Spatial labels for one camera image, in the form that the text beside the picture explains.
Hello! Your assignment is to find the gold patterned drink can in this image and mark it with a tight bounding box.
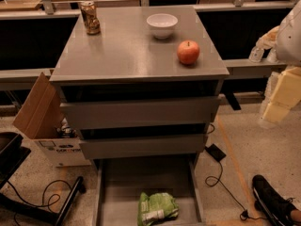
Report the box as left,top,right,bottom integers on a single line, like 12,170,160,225
80,1,101,35

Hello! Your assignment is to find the clear pump bottle left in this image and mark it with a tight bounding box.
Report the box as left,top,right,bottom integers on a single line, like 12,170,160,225
248,46,264,63

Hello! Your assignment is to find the grey middle drawer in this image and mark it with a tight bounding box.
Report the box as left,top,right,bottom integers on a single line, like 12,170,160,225
80,134,208,159

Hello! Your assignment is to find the black power adapter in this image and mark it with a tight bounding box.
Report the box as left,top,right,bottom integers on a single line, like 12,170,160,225
205,144,226,162

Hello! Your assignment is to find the grey metal railing shelf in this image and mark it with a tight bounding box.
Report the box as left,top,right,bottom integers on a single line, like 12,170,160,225
1,2,292,90

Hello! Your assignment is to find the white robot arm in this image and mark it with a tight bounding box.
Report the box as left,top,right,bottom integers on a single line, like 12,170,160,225
256,1,301,124

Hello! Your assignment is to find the black adapter cable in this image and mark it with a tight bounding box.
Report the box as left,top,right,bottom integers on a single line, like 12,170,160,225
204,160,267,222

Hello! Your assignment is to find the green rice chip bag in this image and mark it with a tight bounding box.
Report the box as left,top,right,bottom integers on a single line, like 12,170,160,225
137,192,179,226

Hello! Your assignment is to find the white ceramic bowl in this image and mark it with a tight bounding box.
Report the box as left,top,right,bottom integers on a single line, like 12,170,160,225
147,13,178,39

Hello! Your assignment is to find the open cardboard box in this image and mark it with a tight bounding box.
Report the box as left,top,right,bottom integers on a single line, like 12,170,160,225
13,73,90,167

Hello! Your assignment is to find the grey open bottom drawer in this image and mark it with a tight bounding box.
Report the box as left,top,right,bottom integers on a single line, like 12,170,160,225
92,155,205,226

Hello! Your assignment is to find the black shoe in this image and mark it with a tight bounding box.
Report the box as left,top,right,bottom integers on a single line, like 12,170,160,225
252,175,301,226

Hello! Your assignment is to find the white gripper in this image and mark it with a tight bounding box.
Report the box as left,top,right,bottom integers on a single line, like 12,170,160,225
256,26,301,123

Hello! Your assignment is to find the clear pump bottle right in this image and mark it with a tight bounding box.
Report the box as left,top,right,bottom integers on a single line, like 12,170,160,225
266,48,278,63

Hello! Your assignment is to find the grey top drawer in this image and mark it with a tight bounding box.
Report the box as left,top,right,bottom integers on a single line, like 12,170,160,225
60,97,219,129

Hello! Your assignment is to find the clear pump bottle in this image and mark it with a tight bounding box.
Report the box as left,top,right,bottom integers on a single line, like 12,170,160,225
266,48,278,63
248,46,264,63

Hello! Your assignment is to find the black chair base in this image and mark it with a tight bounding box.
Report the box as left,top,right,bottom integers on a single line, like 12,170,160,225
0,132,86,226

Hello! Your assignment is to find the red apple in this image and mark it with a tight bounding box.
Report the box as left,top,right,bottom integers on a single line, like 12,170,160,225
177,40,200,65

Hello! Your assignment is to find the grey drawer cabinet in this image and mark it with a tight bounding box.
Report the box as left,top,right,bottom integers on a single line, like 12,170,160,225
49,5,230,226

